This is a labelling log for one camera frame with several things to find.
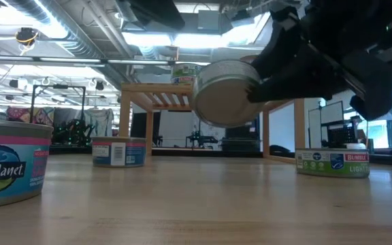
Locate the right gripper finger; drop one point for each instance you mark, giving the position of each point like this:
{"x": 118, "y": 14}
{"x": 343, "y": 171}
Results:
{"x": 284, "y": 41}
{"x": 298, "y": 85}

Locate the blue Wild Planet seafood can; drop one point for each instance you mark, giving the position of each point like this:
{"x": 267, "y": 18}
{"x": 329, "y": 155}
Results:
{"x": 12, "y": 170}
{"x": 138, "y": 153}

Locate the black background robot arm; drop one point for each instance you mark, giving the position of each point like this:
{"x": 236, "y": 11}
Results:
{"x": 199, "y": 139}
{"x": 73, "y": 132}

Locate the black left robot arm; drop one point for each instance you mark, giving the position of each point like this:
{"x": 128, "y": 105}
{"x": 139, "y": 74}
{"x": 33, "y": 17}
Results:
{"x": 155, "y": 12}

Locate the wooden slatted shelf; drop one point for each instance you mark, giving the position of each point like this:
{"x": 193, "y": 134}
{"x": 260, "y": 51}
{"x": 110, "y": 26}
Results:
{"x": 155, "y": 88}

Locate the white monitor on stand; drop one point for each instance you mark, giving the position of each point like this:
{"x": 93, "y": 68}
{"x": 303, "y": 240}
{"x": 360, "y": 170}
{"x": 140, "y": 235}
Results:
{"x": 332, "y": 112}

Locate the black crate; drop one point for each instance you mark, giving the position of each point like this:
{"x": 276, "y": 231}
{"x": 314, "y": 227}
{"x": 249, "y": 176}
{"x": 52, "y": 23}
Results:
{"x": 342, "y": 136}

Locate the black cabinet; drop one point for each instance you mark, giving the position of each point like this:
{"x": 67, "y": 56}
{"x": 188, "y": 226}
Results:
{"x": 240, "y": 139}

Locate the bright ceiling light panel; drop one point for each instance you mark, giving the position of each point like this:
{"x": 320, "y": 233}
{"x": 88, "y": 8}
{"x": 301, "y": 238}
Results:
{"x": 196, "y": 40}

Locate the white panel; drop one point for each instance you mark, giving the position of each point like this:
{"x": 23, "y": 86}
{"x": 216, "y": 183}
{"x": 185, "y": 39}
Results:
{"x": 175, "y": 132}

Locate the black screen panel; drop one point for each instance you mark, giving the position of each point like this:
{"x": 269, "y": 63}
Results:
{"x": 138, "y": 129}

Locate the grey cover cloth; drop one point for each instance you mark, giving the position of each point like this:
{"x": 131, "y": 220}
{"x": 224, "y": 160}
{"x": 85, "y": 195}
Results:
{"x": 99, "y": 120}

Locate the colourful patterned cloth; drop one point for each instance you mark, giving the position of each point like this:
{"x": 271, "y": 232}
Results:
{"x": 39, "y": 115}

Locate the silver ventilation duct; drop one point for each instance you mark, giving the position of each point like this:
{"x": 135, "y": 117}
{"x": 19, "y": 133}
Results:
{"x": 63, "y": 30}

